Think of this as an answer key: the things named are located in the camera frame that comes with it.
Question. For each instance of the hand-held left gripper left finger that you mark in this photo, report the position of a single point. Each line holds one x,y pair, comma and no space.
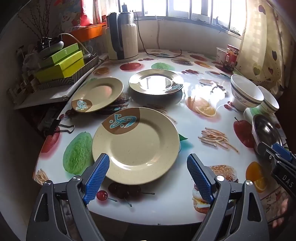
97,178

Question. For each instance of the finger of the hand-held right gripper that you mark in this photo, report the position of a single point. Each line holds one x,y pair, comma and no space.
282,150
267,151

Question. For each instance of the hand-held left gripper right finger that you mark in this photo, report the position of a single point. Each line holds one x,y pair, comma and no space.
200,178

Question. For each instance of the stainless steel bowl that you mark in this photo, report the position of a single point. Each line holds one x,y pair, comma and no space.
266,129

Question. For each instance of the white bowl with blue stripe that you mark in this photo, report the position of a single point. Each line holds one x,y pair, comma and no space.
245,90
270,102

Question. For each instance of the cream plate with brown patch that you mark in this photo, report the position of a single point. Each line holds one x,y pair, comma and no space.
152,82
138,148
99,92

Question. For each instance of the person's foot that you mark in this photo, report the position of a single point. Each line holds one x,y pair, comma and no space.
281,215

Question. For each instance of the fruit printed table cover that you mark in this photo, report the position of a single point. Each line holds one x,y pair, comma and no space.
161,197

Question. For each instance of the black binder clip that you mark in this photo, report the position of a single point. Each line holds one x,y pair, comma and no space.
49,127

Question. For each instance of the glass jar with red lid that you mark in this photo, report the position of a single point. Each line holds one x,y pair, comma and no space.
231,58

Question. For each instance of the cream heart print curtain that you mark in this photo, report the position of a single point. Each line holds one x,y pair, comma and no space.
261,46

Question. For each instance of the white plastic tub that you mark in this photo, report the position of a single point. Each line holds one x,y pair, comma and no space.
220,54

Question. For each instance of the lime green box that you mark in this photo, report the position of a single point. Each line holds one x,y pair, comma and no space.
60,70

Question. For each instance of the small binder clip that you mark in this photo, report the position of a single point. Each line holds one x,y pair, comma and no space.
237,31

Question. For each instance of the olive green box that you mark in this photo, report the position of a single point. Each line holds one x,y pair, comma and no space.
66,52
52,62

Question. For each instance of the black hook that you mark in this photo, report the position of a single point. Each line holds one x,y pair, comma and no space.
218,23

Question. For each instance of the grey oval device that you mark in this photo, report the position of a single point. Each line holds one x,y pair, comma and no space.
52,47

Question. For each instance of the cream and steel electric kettle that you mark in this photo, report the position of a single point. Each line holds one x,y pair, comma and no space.
128,39

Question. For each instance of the orange box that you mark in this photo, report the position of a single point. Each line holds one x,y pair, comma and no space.
87,32

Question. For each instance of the dry twig branches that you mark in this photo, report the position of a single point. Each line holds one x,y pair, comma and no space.
44,25

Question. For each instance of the red printed bag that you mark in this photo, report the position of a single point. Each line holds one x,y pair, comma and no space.
76,16

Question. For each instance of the window frame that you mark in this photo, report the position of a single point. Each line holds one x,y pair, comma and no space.
167,7

